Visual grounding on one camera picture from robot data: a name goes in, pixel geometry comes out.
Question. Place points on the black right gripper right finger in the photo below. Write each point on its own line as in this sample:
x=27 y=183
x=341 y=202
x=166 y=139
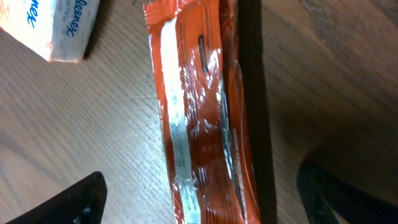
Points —
x=323 y=195

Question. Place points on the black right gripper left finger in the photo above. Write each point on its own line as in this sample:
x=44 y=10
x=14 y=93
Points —
x=83 y=202

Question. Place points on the small orange snack box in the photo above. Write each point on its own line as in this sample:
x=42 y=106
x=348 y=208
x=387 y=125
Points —
x=57 y=30

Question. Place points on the red chocolate bar wrapper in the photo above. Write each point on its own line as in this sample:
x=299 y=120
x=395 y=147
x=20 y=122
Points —
x=194 y=48

